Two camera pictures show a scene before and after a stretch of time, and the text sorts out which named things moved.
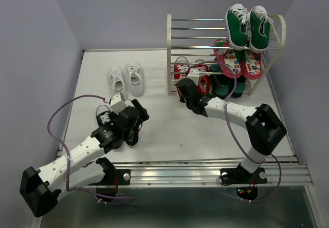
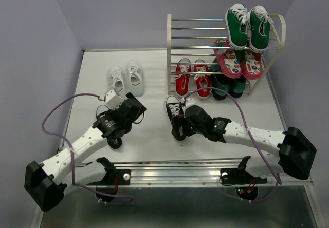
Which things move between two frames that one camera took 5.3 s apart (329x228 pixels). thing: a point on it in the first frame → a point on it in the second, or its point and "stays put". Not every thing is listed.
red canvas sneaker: [204, 81] stays put
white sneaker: [135, 76] stays put
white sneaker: [116, 80] stays put
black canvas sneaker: [131, 135] → [177, 118]
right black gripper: [182, 98] → [190, 132]
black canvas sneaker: [102, 117] stays put
